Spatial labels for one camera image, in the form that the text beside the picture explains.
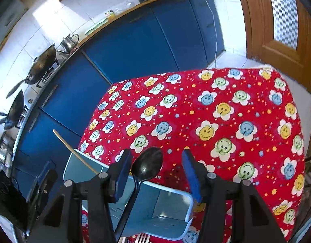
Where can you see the steel pot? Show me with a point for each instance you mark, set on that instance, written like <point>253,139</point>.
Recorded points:
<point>5,146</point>

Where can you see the green cloth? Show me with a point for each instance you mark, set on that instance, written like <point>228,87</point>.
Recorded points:
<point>94,26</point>

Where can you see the wooden chopstick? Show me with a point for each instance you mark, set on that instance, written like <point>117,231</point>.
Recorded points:
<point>69,145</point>

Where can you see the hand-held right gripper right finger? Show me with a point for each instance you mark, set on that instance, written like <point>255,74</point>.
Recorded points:
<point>191,177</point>

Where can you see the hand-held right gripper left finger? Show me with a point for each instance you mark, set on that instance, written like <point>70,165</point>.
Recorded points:
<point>122,174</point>

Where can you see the light blue utensil holder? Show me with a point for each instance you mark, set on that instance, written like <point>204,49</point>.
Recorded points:
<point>168,207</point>

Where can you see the large dark wok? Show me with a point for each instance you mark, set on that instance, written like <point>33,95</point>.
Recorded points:
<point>41,64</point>

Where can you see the blue base cabinets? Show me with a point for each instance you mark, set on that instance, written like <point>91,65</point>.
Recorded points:
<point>135,43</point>

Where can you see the wooden door with glass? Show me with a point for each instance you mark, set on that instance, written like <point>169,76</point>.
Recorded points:
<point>272,22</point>

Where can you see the steel kettle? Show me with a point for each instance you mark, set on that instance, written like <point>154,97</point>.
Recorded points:
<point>68,43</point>

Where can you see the yellow jar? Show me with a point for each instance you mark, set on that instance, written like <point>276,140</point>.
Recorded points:
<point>110,14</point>

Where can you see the wooden countertop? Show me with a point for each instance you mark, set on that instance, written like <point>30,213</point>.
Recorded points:
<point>142,3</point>

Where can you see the black plastic spoon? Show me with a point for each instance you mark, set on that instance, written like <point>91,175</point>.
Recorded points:
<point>146,165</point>

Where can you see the grey range hood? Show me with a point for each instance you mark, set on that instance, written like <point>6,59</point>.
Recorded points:
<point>11,15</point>

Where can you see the steel fork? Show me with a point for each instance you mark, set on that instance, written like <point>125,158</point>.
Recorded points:
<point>142,238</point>

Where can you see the clear plastic bag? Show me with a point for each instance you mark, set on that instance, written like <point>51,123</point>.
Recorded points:
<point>125,6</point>

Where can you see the red smiley flower tablecloth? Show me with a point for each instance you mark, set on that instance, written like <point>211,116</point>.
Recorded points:
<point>221,121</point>

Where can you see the small dark wok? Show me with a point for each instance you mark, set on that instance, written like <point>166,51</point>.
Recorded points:
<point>15,110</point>

